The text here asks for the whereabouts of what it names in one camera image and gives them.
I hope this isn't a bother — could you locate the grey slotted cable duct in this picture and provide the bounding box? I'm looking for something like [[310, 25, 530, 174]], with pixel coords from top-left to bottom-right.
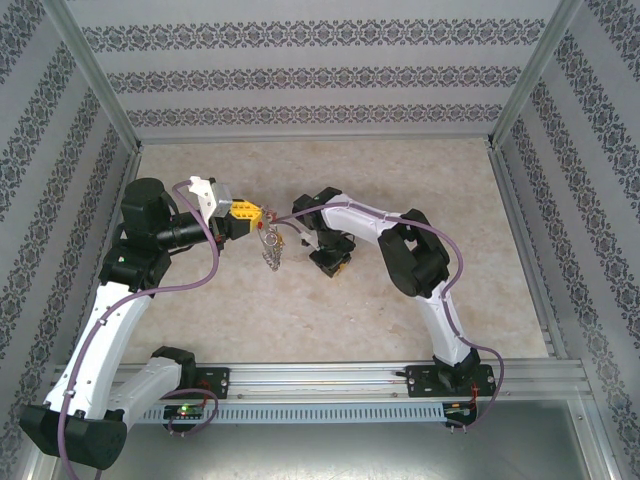
[[142, 402, 479, 425]]

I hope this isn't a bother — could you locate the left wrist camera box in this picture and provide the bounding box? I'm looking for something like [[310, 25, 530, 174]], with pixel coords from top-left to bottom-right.
[[189, 175, 234, 220]]

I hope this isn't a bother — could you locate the long aluminium base rail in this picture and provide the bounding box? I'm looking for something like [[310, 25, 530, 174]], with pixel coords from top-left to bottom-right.
[[49, 360, 587, 401]]

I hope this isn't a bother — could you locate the small black circuit board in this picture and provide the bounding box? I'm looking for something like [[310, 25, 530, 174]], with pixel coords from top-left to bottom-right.
[[163, 403, 207, 421], [442, 401, 477, 419]]

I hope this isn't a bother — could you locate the aluminium side frame rail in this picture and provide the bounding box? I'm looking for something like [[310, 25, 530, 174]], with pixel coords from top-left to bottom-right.
[[487, 142, 570, 360], [69, 144, 146, 366]]

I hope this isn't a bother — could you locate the grey metal sheet panel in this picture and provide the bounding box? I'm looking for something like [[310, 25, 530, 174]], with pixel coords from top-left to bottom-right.
[[47, 422, 612, 480]]

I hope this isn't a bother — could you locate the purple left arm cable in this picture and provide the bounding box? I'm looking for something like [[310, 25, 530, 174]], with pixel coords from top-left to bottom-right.
[[57, 180, 221, 474]]

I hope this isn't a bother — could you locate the metal keyring with chain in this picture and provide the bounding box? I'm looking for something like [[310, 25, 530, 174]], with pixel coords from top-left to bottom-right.
[[256, 203, 287, 273]]

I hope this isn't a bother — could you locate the aluminium upright frame post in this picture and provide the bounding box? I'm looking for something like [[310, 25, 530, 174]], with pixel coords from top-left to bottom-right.
[[487, 0, 586, 149], [42, 0, 144, 151]]

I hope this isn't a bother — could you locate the aluminium rear frame rail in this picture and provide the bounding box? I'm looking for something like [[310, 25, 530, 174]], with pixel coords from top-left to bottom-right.
[[135, 130, 496, 146]]

